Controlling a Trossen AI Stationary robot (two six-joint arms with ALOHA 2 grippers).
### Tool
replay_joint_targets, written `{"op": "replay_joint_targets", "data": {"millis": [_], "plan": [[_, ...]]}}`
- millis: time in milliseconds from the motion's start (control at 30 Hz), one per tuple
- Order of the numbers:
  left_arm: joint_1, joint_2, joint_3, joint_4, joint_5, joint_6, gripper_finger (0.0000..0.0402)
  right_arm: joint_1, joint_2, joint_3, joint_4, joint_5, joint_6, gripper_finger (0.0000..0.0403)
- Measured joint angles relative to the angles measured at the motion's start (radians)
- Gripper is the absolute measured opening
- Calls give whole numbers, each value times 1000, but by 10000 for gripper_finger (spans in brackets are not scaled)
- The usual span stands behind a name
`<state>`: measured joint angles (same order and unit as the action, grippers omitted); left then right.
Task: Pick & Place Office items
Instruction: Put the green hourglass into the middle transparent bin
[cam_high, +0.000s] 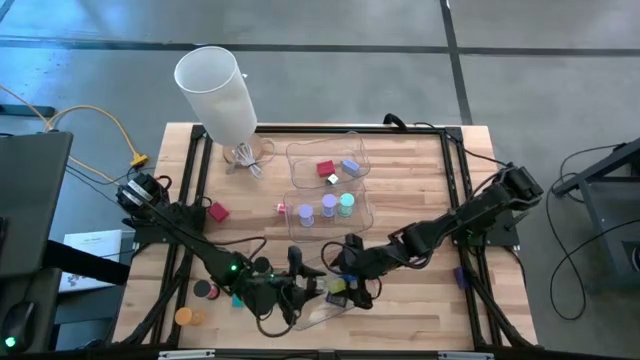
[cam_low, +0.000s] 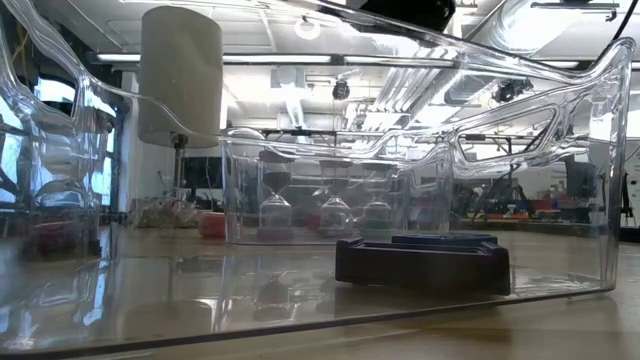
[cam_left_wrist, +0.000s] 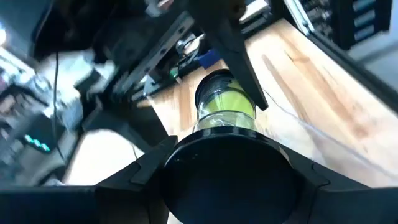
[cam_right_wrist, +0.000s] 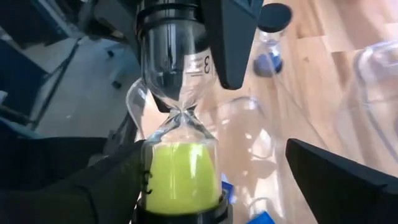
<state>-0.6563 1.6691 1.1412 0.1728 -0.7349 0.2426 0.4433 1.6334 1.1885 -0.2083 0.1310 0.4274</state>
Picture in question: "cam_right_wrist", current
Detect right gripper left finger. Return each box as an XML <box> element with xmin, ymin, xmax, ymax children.
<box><xmin>0</xmin><ymin>140</ymin><xmax>147</xmax><ymax>224</ymax></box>

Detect black hourglass blue sand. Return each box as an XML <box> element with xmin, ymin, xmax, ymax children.
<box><xmin>252</xmin><ymin>2</ymin><xmax>294</xmax><ymax>78</ymax></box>

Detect clear plastic bin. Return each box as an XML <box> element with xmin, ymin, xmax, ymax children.
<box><xmin>192</xmin><ymin>93</ymin><xmax>312</xmax><ymax>224</ymax></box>
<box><xmin>337</xmin><ymin>40</ymin><xmax>398</xmax><ymax>175</ymax></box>

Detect black hourglass green sand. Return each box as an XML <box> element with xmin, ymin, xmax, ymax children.
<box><xmin>126</xmin><ymin>0</ymin><xmax>233</xmax><ymax>224</ymax></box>

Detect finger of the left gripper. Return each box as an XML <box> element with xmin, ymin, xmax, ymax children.
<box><xmin>200</xmin><ymin>0</ymin><xmax>265</xmax><ymax>91</ymax></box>
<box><xmin>93</xmin><ymin>0</ymin><xmax>139</xmax><ymax>44</ymax></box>

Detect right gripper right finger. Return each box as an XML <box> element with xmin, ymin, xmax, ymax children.
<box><xmin>285</xmin><ymin>138</ymin><xmax>398</xmax><ymax>224</ymax></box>

